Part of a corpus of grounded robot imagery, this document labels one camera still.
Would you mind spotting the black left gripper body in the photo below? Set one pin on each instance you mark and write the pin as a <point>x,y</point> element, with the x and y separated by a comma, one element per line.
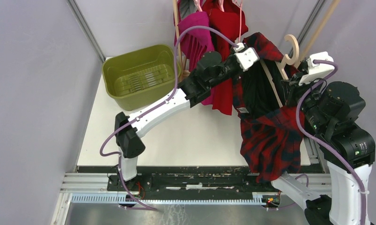
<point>230,69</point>

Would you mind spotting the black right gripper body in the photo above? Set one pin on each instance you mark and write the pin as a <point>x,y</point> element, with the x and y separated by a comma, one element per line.
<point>302,94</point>

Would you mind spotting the beige plastic hanger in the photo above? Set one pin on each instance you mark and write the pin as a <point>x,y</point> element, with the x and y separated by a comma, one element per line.
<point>286,60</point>

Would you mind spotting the red navy plaid skirt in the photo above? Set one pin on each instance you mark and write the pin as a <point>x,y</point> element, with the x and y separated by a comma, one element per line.
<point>271,137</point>

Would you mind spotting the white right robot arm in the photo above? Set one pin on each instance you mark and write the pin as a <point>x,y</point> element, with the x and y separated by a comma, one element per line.
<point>330,111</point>

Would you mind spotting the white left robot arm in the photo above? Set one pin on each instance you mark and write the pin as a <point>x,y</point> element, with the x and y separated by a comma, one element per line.
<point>209,73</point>

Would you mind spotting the magenta pleated skirt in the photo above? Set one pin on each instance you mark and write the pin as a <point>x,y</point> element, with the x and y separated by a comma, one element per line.
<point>196,42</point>

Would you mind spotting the pink plastic hanger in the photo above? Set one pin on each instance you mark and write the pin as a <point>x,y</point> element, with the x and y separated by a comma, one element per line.
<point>234,6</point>

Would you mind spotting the grey garment on rack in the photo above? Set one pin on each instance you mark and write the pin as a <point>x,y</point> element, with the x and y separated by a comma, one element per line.
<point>185,8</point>

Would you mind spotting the olive green plastic basket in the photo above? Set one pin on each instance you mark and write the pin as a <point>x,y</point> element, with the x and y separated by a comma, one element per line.
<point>139,78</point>

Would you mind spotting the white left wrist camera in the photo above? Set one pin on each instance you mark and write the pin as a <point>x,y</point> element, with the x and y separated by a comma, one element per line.
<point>246,56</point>

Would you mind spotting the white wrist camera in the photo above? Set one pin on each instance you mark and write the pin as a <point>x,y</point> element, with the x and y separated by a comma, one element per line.
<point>246,56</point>
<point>313,71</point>

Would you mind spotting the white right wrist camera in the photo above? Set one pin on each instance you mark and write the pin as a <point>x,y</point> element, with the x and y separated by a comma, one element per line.
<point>313,71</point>

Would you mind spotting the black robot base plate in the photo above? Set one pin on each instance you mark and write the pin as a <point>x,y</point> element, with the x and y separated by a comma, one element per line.
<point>193,183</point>

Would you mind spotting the aluminium corner rail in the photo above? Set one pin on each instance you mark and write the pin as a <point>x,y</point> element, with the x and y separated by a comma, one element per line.
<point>86,29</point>

